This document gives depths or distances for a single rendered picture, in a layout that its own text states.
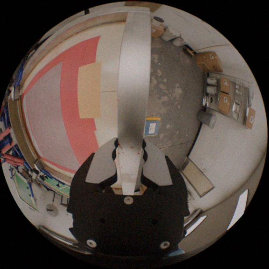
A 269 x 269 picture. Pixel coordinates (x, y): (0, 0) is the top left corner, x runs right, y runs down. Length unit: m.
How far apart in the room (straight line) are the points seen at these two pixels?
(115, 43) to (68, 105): 0.15
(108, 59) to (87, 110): 0.10
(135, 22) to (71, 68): 0.14
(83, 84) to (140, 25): 0.14
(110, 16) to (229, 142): 3.25
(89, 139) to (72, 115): 0.06
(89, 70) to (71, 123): 0.11
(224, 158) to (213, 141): 0.77
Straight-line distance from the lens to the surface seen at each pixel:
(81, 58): 0.19
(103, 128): 0.15
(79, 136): 0.19
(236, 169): 3.43
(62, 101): 0.20
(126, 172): 0.17
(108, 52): 0.16
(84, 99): 0.16
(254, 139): 3.30
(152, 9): 2.07
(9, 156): 1.22
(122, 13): 0.22
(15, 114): 0.57
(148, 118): 0.48
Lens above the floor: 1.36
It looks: 57 degrees down
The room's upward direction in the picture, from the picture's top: 150 degrees clockwise
